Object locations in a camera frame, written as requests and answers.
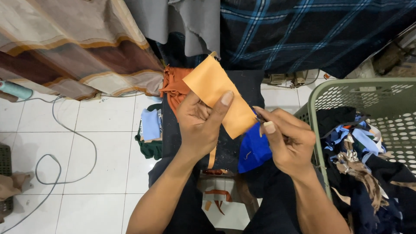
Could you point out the person's right hand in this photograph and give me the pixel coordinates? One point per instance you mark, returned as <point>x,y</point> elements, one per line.
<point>289,143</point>

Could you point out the person's left hand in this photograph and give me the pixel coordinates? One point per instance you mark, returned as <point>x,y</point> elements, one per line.
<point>198,126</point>

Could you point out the small seam ripper tool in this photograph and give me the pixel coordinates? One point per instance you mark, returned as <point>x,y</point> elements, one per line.
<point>260,123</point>

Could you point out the light orange fabric piece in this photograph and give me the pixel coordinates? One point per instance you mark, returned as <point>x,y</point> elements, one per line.
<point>213,81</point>

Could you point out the royal blue fabric piece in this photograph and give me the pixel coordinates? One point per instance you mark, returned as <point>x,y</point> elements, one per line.
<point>253,149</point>

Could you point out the rust orange fabric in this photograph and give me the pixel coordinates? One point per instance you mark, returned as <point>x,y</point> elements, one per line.
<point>175,87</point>

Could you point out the light blue folded fabric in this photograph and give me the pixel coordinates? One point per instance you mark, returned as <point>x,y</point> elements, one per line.
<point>150,123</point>

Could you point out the dark green fabric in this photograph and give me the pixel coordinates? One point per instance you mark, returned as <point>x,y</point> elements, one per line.
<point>149,148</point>

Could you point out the person's dark trousers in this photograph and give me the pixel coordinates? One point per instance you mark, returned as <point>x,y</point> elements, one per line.
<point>273,201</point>

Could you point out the beige power strip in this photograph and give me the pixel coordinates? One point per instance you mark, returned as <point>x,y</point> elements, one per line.
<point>286,79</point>

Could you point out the orange fabric strips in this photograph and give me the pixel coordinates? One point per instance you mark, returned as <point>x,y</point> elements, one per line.
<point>217,195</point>

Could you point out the heap of fabric scraps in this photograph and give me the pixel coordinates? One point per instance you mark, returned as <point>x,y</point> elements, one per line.
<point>364,169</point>

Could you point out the green perforated laundry basket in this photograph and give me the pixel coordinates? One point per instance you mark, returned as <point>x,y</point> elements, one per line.
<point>367,94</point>

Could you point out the grey hanging cloth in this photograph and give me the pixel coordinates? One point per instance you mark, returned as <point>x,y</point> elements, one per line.
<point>195,22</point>

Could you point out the dark blue plaid cloth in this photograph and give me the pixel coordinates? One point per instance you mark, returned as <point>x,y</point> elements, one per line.
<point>312,32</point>

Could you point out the brown striped hanging cloth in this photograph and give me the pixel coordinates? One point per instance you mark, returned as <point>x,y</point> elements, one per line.
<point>74,48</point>

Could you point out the tan crumpled fabric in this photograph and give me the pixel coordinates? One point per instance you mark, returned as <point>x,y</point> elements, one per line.
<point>11,185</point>

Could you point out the dark green plastic crate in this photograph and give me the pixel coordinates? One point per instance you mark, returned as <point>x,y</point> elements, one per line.
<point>5,172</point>

